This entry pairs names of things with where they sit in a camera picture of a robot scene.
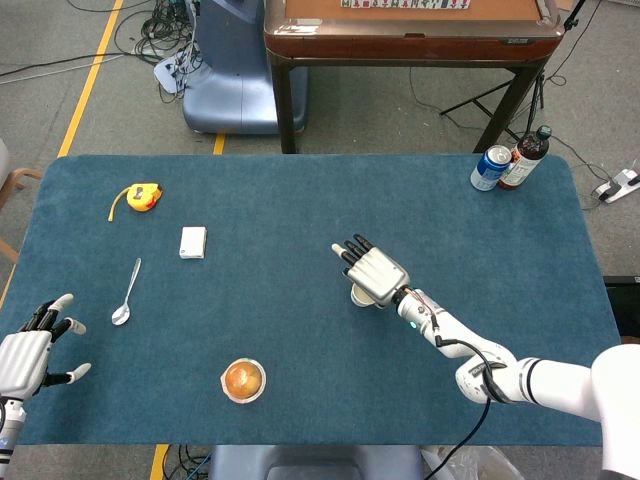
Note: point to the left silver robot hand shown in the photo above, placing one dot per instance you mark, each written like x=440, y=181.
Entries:
x=22, y=360

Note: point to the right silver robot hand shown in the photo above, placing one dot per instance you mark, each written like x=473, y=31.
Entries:
x=377, y=272

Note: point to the white floral paper cup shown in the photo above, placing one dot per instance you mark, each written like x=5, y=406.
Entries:
x=361, y=297

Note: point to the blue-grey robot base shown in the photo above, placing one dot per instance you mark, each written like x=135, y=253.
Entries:
x=225, y=90

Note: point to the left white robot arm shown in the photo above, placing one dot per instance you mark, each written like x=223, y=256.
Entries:
x=10, y=425

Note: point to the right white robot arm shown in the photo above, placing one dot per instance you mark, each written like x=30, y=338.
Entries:
x=550, y=380

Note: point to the grey own robot base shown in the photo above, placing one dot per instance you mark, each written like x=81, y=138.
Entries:
x=300, y=462

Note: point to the orange jelly cup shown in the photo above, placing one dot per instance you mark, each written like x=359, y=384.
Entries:
x=243, y=380

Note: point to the blue table cloth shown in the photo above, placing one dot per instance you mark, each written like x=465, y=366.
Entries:
x=300, y=300

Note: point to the metal spoon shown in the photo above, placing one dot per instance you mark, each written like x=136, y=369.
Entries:
x=121, y=315

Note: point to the blue soda can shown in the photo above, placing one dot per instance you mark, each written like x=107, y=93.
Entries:
x=490, y=170

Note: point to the wooden chair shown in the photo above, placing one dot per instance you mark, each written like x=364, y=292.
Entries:
x=22, y=175

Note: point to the dark drink bottle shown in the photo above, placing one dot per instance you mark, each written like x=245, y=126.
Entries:
x=525, y=160

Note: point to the small white plastic box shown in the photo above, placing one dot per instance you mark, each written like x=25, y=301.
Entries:
x=193, y=243

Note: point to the black tripod stand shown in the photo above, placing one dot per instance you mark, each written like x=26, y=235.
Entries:
x=475, y=101

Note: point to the yellow tape measure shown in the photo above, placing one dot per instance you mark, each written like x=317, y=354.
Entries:
x=140, y=197

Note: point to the clear plastic bag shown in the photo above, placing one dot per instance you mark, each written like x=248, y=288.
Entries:
x=475, y=460

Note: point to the brown mahjong table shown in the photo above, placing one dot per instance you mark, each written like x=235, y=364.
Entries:
x=400, y=47

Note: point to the black box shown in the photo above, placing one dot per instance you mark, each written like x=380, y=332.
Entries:
x=625, y=305

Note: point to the white power strip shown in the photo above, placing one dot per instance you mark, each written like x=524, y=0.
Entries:
x=617, y=186

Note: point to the face-up mahjong tile row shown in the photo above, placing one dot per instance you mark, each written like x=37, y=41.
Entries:
x=400, y=4

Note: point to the white floor socket board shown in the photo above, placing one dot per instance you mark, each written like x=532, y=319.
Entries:
x=167, y=75

